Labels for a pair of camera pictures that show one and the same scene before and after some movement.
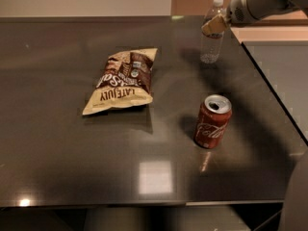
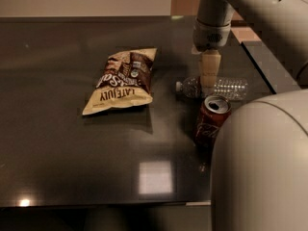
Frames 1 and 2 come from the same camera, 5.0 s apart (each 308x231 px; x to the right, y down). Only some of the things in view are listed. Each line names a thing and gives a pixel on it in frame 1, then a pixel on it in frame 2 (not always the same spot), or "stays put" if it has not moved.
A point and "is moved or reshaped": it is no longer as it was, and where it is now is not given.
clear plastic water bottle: (212, 46) is moved or reshaped
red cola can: (215, 114) stays put
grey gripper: (237, 12) to (210, 38)
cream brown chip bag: (125, 81) stays put
